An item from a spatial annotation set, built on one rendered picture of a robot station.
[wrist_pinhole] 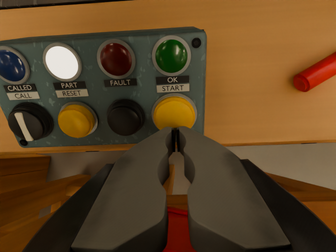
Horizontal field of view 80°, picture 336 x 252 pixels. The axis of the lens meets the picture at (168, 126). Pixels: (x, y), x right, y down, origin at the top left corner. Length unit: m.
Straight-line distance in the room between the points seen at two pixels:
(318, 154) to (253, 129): 1.11
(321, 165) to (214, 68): 1.14
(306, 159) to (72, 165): 1.22
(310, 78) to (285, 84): 0.02
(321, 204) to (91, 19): 0.33
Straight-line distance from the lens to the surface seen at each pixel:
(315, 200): 0.33
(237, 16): 0.21
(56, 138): 0.18
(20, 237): 0.45
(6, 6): 0.27
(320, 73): 0.20
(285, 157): 1.20
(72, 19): 0.23
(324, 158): 1.30
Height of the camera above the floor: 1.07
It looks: 83 degrees down
